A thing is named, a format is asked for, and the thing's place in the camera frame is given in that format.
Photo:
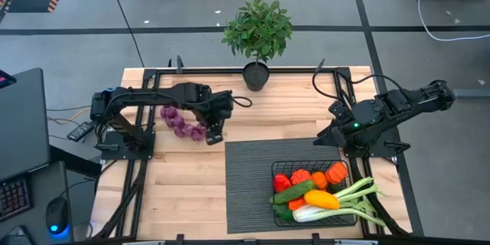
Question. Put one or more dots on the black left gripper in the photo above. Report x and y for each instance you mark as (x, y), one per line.
(216, 105)

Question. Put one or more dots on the dark grey side desk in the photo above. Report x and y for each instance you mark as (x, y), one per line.
(38, 183)

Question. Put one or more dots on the red-orange toy pumpkin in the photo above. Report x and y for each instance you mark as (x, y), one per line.
(300, 176)

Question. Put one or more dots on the round orange fruit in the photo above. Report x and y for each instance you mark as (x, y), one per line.
(319, 180)

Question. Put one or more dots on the purple onion braid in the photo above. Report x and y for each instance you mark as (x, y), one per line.
(178, 122)

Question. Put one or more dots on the black power adapter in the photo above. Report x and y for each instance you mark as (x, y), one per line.
(80, 131)

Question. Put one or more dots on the black device with pink light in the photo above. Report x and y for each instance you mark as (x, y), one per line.
(5, 78)

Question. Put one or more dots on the grey desk foot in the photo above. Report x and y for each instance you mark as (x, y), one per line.
(472, 93)

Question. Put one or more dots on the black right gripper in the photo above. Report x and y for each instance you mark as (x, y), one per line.
(354, 132)

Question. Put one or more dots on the black metal table frame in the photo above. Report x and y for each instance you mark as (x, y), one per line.
(206, 71)

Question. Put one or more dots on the black computer mouse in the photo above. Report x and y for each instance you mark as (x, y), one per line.
(57, 214)

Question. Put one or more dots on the green cucumber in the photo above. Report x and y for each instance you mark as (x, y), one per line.
(293, 192)

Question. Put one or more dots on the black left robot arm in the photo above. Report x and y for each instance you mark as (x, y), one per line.
(153, 93)

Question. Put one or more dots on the green avocado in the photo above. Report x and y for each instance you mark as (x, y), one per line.
(283, 212)

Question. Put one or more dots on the backlit computer keyboard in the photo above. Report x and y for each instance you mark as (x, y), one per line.
(13, 199)

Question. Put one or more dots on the yellow orange mango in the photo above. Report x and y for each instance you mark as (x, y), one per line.
(321, 199)

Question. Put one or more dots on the grey woven placemat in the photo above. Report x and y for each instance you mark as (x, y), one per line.
(249, 191)

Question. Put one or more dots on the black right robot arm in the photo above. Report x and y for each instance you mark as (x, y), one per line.
(413, 97)

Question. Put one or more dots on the green plant in black pot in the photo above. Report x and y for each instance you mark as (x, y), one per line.
(258, 30)

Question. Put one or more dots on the dark grey computer monitor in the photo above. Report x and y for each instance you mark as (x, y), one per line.
(23, 122)

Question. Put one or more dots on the red orange mango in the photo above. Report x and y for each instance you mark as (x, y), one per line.
(281, 182)

